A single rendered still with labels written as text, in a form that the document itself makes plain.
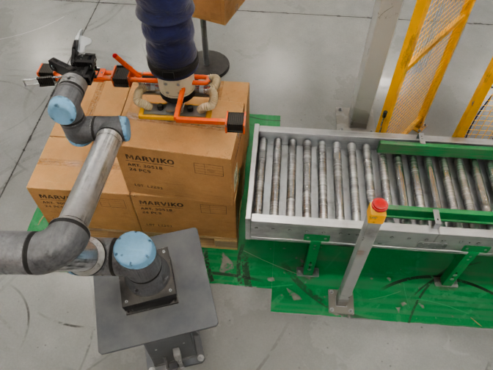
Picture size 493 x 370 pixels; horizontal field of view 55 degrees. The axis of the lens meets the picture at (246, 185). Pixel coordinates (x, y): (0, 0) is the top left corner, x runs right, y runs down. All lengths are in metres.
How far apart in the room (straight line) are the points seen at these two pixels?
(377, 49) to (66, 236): 2.49
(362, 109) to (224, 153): 1.62
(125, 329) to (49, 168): 1.23
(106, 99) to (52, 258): 2.07
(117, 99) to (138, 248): 1.61
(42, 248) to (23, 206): 2.28
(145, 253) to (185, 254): 0.42
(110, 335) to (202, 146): 0.96
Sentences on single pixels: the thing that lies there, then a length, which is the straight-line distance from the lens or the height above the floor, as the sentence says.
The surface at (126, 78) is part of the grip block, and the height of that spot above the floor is 1.26.
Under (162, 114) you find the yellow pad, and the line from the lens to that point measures 2.24.
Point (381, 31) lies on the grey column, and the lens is 3.24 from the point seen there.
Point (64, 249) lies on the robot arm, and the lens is 1.33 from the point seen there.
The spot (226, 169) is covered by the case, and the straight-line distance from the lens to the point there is 2.33.
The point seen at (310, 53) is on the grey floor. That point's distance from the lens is 4.44.
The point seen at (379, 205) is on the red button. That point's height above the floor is 1.04.
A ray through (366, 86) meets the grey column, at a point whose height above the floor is 0.44.
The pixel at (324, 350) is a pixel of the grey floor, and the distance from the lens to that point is 2.84.
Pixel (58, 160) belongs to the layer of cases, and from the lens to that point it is 3.00.
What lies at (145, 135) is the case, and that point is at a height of 0.94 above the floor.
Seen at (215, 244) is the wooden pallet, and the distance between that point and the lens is 3.03.
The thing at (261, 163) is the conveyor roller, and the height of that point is 0.55.
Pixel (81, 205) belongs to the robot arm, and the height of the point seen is 1.58.
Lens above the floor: 2.68
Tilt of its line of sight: 53 degrees down
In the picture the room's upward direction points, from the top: straight up
